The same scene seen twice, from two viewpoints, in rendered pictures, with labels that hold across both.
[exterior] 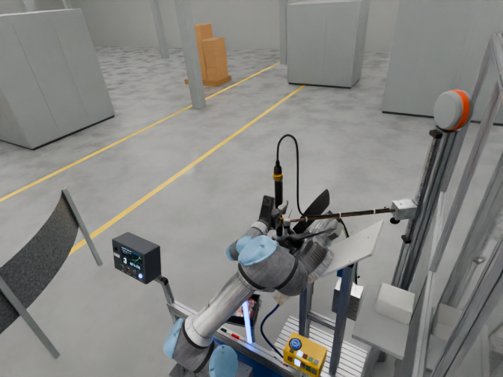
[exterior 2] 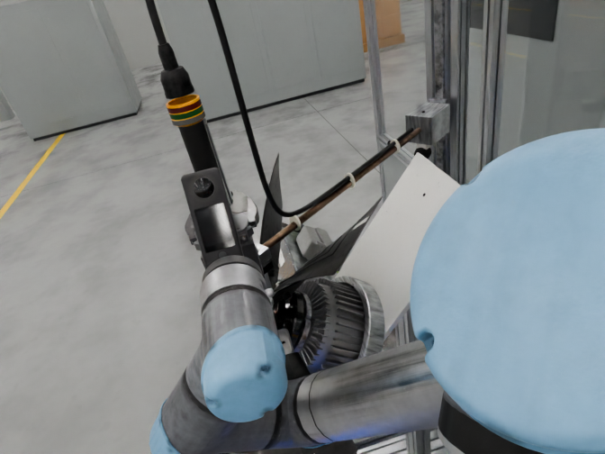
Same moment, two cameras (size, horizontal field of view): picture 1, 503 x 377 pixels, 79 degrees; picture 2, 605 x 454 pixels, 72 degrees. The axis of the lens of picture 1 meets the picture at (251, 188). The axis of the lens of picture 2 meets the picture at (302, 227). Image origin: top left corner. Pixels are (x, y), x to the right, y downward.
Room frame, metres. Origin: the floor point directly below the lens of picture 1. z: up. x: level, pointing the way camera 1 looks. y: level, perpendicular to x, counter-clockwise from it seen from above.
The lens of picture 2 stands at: (0.66, 0.14, 1.79)
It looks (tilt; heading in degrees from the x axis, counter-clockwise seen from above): 33 degrees down; 321
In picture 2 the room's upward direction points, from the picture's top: 13 degrees counter-clockwise
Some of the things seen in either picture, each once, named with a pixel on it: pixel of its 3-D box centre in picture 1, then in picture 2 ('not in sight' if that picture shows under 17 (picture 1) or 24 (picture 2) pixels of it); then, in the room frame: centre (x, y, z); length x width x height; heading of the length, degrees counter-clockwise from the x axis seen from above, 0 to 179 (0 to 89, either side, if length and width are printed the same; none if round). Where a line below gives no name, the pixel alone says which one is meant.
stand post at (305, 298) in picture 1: (305, 322); not in sight; (1.21, -0.28, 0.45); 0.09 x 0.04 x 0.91; 147
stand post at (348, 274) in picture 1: (340, 326); (415, 416); (1.09, -0.48, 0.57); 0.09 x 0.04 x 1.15; 147
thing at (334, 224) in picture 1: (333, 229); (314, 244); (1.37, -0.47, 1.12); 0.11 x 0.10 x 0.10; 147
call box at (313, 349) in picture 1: (305, 355); not in sight; (0.70, -0.17, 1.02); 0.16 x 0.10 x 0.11; 57
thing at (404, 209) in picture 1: (404, 209); (428, 122); (1.18, -0.75, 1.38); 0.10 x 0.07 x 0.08; 92
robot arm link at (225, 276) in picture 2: (260, 230); (237, 297); (1.00, -0.02, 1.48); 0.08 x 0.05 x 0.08; 57
